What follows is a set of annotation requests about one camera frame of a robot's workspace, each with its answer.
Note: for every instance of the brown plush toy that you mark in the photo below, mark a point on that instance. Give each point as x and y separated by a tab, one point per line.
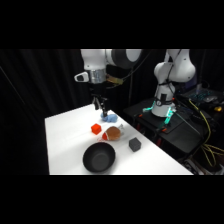
112	133

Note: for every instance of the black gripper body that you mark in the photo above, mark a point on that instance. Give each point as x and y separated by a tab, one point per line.
97	88

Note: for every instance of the black curtain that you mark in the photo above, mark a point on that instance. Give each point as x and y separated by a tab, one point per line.
30	86

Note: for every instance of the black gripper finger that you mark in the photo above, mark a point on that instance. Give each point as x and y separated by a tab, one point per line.
104	107
96	103

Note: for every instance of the backlit keyboard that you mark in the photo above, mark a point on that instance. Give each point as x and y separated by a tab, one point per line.
205	95

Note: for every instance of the red cube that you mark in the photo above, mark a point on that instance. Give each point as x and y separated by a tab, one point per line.
96	128

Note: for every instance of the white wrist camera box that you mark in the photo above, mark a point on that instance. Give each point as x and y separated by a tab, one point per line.
81	77

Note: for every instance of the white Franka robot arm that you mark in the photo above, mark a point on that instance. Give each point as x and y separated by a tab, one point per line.
96	60

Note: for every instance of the blue crumpled cloth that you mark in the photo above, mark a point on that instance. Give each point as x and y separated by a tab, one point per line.
109	117

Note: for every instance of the dark grey cube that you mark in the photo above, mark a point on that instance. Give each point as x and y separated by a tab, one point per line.
134	144

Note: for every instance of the black robot stand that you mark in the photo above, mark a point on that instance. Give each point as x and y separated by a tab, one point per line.
173	133

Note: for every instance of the small yellow device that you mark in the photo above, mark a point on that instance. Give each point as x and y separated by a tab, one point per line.
218	108

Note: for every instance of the black bowl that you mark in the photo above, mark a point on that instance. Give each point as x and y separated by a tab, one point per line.
99	158

